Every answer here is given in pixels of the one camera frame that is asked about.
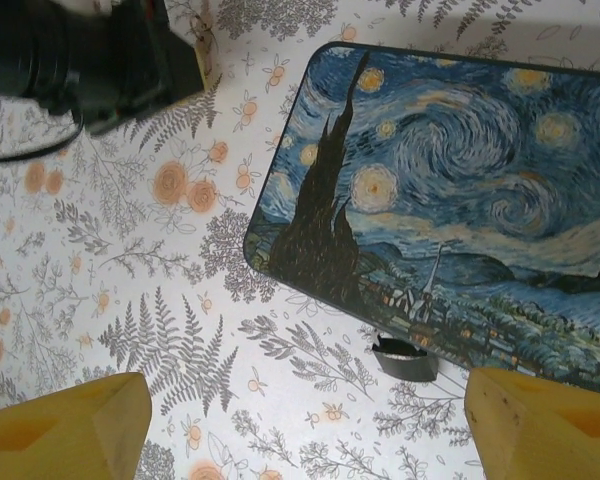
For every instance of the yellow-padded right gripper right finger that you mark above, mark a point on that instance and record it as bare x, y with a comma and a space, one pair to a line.
555, 440

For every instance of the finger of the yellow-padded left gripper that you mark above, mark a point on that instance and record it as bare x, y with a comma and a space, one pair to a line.
185, 65

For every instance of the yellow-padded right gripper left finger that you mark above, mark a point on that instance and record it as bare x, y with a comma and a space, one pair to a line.
55, 435

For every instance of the starry night painted box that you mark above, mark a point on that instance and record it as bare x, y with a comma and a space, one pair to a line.
455, 200

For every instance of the floral tablecloth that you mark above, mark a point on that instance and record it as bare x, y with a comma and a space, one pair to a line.
130, 300

